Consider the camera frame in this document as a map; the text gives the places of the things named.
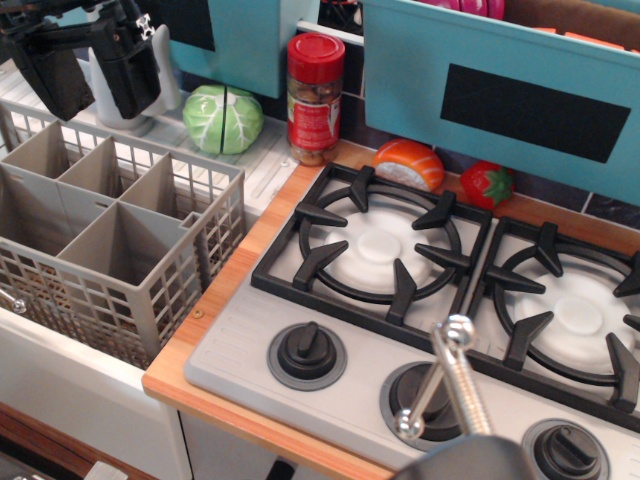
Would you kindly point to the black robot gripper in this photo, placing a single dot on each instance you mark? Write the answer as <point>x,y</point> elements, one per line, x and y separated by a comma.
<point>40,37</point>

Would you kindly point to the grey plastic cutlery drying basket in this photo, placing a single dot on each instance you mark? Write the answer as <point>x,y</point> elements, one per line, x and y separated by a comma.
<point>111,240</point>

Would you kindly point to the grey toy sink faucet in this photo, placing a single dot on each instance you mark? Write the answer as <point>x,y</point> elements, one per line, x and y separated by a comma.
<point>108,115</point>

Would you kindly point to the green toy cabbage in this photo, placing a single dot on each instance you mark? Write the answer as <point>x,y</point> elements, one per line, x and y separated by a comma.
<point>222,119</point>

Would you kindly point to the red lid spice jar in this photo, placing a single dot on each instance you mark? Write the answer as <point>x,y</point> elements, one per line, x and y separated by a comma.
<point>315,66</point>

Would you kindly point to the small chrome ball rod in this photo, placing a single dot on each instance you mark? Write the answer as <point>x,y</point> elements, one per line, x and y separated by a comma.
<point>18,305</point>

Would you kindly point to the orange toy salmon sushi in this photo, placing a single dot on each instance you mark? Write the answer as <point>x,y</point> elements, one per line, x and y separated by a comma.
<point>410,163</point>

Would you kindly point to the grey toy stove top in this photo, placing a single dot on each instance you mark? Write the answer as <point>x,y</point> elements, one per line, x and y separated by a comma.
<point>231,361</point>

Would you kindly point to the black left burner grate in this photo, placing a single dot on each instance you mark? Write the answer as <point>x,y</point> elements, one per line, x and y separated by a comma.
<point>375,253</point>

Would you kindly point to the black burner grate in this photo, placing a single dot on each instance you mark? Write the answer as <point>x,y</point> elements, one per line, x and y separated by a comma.
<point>375,253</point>
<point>559,317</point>

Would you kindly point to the black left stove knob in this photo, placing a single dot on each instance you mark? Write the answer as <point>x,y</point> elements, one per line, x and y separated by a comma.
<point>307,357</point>

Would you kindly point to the black stove knob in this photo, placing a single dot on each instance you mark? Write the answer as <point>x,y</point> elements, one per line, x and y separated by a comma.
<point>398,392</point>
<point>563,450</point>
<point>307,357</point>

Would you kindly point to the red toy strawberry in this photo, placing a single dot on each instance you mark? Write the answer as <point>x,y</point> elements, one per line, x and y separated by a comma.
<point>487,185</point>

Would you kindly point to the black middle stove knob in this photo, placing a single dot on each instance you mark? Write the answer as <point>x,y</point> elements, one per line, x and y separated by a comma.
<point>398,392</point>

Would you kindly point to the black right burner grate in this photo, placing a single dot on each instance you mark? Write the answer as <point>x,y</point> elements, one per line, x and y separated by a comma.
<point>559,317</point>

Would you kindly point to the black right stove knob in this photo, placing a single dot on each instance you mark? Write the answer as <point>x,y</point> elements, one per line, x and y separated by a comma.
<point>563,450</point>

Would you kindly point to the teal left wall bin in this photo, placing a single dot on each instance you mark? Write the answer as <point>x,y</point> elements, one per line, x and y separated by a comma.
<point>239,43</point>

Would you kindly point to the teal wall bin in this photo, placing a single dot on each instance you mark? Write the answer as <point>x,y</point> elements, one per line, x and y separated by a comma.
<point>559,108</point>
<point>239,43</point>

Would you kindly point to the teal right wall bin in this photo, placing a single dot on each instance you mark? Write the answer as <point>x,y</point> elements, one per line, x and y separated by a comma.
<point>559,108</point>

